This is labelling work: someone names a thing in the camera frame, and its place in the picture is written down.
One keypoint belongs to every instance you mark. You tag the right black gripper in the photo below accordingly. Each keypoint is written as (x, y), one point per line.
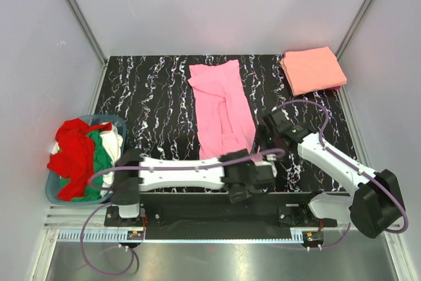
(262, 133)

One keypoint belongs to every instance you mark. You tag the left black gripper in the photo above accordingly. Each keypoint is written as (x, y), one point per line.
(248, 191)

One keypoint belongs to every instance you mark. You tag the pink t shirt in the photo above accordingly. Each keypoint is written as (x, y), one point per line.
(224, 120)

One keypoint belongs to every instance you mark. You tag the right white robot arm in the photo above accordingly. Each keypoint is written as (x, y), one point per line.
(373, 201)

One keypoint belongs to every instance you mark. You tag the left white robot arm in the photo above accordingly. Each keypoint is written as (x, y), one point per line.
(134, 174)

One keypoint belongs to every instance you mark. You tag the folded salmon t shirt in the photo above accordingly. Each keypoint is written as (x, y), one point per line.
(312, 70)

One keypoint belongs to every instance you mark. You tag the white t shirt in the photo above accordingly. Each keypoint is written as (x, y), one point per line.
(112, 143)

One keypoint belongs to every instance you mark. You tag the green t shirt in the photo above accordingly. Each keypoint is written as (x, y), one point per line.
(101, 161)

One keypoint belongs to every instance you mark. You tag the red t shirt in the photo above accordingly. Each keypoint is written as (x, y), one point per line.
(74, 160)

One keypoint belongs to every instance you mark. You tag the blue laundry basket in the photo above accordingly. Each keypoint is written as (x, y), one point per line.
(55, 182)

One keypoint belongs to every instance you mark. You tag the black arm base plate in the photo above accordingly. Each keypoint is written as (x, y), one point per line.
(279, 209)

